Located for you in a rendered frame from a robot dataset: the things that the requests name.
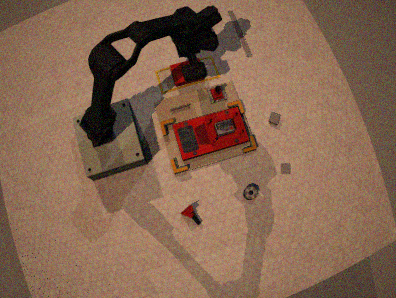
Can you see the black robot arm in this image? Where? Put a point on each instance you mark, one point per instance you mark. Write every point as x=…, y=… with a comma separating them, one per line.
x=108, y=65

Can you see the black toy tyre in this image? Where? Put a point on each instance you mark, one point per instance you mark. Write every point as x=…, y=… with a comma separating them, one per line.
x=253, y=195

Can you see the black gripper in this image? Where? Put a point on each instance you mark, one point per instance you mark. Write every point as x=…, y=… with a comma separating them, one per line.
x=193, y=70

